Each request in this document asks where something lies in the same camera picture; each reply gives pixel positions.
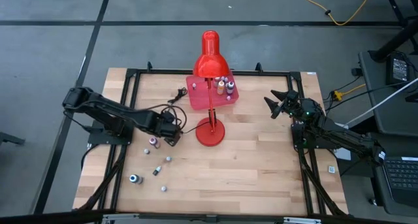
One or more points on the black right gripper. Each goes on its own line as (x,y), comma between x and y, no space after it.
(290,106)

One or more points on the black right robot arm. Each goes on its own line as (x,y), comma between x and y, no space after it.
(343,136)

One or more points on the large red food coloring bottle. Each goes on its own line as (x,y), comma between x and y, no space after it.
(217,81)

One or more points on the silver aluminium rail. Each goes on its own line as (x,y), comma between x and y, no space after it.
(130,220)
(303,220)

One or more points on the large blue food coloring bottle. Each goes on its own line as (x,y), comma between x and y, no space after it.
(134,178)

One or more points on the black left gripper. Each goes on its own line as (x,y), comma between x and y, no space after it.
(170,127)

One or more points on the yellow power plug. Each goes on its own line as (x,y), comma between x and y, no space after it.
(338,95)

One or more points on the light grey plate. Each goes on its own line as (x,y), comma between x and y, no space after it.
(345,155)

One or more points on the black aluminium table frame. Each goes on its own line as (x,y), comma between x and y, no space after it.
(156,72)

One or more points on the large yellow food coloring bottle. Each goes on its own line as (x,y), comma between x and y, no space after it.
(221,87)

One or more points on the black laptop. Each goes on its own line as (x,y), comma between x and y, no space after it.
(401,178)

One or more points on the black power adapter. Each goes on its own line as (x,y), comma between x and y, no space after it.
(399,69)

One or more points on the black stand leg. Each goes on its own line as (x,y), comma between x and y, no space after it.
(392,43)

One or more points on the large pink food coloring bottle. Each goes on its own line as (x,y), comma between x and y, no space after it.
(153,141)

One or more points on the red desk lamp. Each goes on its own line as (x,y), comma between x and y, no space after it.
(210,134)

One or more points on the dark grey desk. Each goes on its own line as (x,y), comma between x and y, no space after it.
(375,73)
(375,185)

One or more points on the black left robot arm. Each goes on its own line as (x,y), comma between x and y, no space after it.
(107,109)

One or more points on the pink plastic bin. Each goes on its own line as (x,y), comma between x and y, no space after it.
(200,98)

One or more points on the white QR tag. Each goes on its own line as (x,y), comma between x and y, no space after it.
(331,169)

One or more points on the grey chair leg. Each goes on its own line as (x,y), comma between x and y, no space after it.
(9,138)

